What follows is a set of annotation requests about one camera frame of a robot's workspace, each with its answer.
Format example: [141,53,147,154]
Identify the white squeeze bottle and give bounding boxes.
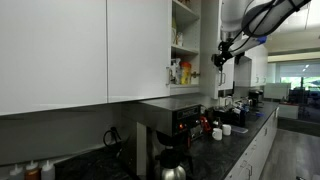
[9,165,24,180]
[41,160,55,180]

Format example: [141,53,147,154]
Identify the black far coffee machine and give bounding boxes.
[249,90,263,107]

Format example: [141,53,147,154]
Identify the white lower cabinet row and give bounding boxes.
[224,108,279,180]

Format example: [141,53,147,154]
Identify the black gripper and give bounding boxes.
[211,41,233,71]

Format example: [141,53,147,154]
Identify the white cabinet door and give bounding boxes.
[107,0,172,103]
[200,0,219,99]
[0,0,107,115]

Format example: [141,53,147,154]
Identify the black condiment organizer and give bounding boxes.
[213,108,246,127]

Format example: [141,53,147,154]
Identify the far white upper cabinets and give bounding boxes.
[234,45,268,87]

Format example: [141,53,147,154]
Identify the clear plastic tray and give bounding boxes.
[231,125,248,134]

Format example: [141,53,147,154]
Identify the black power cable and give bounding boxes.
[102,126,123,158]

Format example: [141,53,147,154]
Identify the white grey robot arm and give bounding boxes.
[212,0,311,71]

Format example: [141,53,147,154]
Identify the brown sauce squeeze bottle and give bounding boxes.
[24,161,41,180]

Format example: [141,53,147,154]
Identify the white squeeze bottle right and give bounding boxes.
[41,160,55,180]

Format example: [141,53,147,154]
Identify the black steel coffee maker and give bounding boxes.
[123,98,201,180]

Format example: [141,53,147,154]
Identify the stainless steel coffee carafe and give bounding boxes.
[158,149,186,180]

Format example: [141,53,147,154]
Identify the white spray bottle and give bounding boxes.
[171,58,181,84]

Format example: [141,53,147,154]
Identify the white ceramic mug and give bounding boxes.
[212,128,222,140]
[222,124,231,136]

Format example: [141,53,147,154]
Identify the white adjacent upper cabinet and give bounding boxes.
[218,59,234,90]

